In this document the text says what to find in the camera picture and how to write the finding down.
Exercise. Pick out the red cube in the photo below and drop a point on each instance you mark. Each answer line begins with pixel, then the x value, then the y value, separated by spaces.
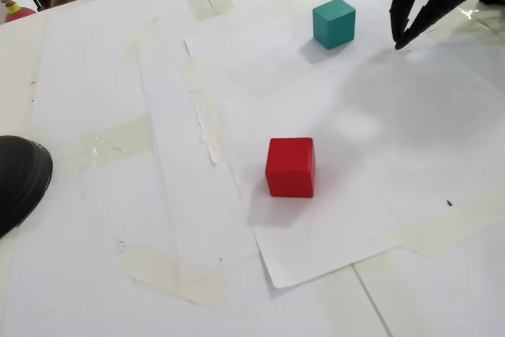
pixel 290 171

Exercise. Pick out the teal cube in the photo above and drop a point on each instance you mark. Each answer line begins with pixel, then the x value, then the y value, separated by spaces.
pixel 333 25

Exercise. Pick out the red fire extinguisher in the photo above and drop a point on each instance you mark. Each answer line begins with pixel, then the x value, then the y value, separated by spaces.
pixel 21 13

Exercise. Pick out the black round stand base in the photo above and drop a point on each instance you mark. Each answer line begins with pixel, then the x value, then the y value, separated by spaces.
pixel 19 179

